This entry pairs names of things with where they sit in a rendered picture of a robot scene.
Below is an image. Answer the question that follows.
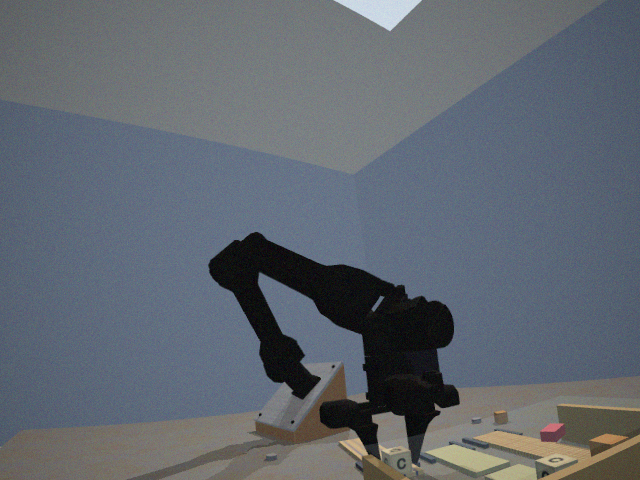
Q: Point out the pink block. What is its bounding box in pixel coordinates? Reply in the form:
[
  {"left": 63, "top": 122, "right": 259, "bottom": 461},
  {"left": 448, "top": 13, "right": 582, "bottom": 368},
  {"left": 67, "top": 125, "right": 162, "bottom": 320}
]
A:
[{"left": 540, "top": 423, "right": 566, "bottom": 442}]

